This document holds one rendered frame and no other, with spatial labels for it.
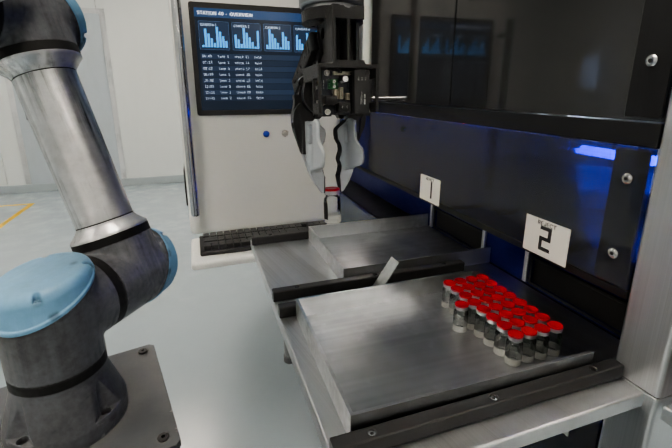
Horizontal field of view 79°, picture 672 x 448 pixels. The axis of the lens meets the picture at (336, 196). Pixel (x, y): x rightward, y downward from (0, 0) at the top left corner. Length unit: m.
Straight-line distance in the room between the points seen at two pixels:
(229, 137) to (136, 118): 4.63
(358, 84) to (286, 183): 0.91
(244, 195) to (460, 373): 0.91
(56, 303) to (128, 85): 5.34
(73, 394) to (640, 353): 0.73
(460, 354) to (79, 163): 0.62
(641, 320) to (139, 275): 0.69
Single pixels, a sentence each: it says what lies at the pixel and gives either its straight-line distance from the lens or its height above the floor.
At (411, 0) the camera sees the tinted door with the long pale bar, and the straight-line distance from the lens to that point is 1.09.
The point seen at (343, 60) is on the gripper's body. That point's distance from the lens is 0.45.
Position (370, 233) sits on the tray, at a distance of 1.07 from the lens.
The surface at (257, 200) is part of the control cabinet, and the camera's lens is 1.34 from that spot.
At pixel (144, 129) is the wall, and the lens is 5.89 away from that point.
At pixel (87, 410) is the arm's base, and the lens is 0.69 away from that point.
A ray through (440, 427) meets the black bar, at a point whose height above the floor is 0.89.
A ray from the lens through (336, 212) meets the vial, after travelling 0.52.
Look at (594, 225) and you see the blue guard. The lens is 0.66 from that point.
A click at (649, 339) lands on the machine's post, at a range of 0.65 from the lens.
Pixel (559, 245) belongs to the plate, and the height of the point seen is 1.02.
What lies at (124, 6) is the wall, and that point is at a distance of 5.95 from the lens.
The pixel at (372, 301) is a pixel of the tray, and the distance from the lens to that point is 0.74.
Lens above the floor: 1.25
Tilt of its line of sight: 15 degrees down
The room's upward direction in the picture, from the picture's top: straight up
